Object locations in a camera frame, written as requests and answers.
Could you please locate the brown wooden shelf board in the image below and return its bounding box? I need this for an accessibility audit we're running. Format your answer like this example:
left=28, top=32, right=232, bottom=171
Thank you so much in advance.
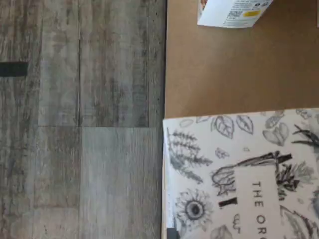
left=163, top=0, right=319, bottom=120

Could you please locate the white box yellow stripe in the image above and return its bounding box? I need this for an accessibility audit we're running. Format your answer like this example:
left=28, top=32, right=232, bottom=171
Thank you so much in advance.
left=161, top=107, right=319, bottom=239

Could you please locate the black metal rod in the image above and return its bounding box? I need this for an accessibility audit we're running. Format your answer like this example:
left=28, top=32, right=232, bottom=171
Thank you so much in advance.
left=0, top=61, right=28, bottom=77

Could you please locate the purely elizabeth yellow granola box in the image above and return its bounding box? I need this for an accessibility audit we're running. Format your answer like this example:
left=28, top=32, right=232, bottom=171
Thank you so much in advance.
left=196, top=0, right=275, bottom=28

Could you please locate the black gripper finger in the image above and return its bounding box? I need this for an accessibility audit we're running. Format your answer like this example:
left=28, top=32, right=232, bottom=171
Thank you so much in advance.
left=165, top=227, right=180, bottom=239

